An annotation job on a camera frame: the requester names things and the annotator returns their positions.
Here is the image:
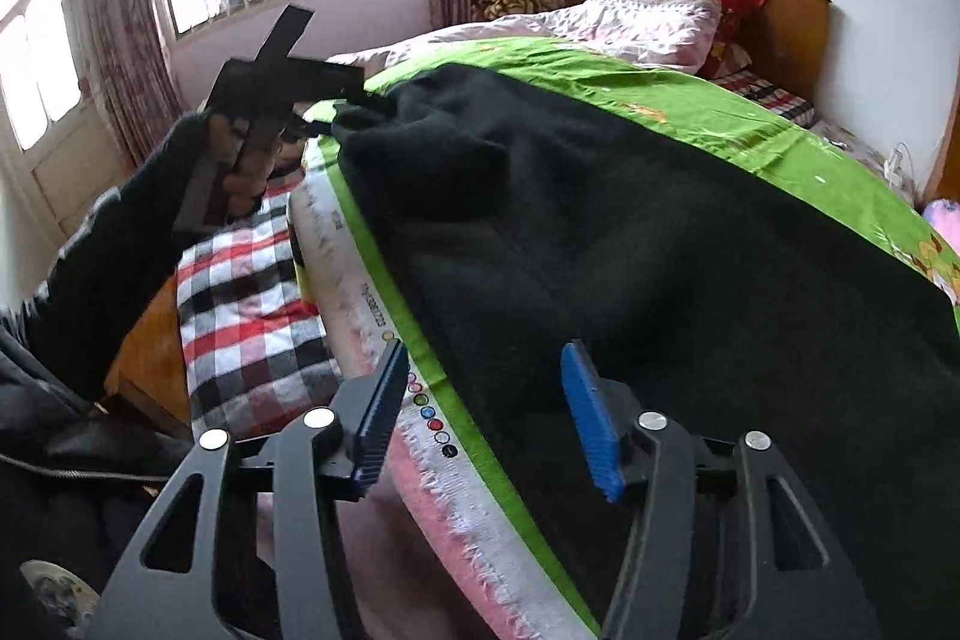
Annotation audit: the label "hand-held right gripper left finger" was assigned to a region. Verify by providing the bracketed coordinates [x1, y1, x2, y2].
[75, 338, 411, 640]

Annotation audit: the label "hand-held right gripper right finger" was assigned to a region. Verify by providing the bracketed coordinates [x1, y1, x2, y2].
[561, 340, 883, 640]

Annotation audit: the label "black pants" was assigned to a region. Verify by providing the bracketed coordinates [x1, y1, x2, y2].
[330, 62, 960, 640]

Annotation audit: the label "person's left forearm black sleeve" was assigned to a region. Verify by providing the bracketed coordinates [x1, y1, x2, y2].
[41, 113, 215, 402]

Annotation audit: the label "person's left hand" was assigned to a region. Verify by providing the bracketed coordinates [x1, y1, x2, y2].
[206, 111, 284, 219]

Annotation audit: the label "red black checked blanket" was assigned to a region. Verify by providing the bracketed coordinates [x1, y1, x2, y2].
[176, 175, 346, 442]

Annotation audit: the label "brown patterned cloth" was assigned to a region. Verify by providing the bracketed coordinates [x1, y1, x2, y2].
[472, 0, 563, 22]

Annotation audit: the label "white door with glass panes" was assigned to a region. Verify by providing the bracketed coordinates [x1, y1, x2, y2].
[0, 0, 133, 236]

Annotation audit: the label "pink patterned quilt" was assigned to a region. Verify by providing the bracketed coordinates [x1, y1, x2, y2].
[326, 0, 722, 80]

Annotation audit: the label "person's dark jacket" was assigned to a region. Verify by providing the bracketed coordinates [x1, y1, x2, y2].
[0, 302, 197, 640]

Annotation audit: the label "green printed bed sheet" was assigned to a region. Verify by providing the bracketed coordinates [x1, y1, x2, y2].
[289, 36, 960, 618]

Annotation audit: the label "plaid pillow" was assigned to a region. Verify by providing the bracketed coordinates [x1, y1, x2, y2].
[712, 70, 815, 125]

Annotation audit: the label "grey round object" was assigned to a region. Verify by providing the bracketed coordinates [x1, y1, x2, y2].
[19, 557, 103, 640]

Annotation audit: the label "wooden bed frame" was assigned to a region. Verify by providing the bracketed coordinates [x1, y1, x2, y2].
[103, 276, 193, 435]

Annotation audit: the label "white charger with cable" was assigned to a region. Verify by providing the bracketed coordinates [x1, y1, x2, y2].
[883, 141, 917, 193]

